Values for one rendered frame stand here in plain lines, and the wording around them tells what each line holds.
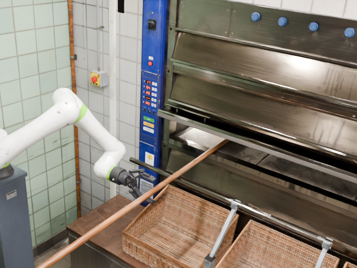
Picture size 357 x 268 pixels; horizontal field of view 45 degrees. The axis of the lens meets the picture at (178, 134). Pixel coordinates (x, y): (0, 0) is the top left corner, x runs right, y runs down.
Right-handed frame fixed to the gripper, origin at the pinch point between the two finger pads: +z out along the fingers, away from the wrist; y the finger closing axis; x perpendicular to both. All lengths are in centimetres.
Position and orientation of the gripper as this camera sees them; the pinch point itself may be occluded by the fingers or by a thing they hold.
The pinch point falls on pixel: (152, 190)
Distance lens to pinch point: 225.4
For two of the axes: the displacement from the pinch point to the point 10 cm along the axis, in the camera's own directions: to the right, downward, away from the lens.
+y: -0.6, 9.0, 4.2
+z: 8.2, 2.9, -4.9
